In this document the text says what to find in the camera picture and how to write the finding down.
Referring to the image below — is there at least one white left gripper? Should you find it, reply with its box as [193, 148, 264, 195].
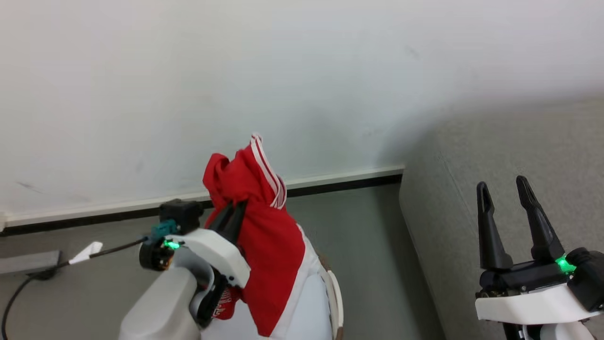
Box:
[139, 200, 252, 329]

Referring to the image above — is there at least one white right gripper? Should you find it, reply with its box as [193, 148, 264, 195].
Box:
[474, 175, 604, 326]

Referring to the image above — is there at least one red garment with white stripes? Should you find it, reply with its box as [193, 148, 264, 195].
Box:
[202, 134, 331, 340]

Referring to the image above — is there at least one white laundry basket brown rim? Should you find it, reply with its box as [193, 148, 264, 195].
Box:
[317, 254, 344, 340]

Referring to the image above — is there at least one grey fabric sofa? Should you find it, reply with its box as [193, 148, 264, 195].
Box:
[399, 97, 604, 340]

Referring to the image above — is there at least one white and black baseboard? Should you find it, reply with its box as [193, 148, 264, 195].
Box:
[0, 165, 405, 237]

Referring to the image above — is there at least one white cable tag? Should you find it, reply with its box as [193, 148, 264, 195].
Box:
[68, 241, 104, 265]

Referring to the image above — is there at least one thin black cable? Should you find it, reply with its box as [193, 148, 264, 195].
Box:
[0, 238, 149, 340]

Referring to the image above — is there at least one grey floor cable cover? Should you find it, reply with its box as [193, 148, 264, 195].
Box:
[0, 250, 62, 277]

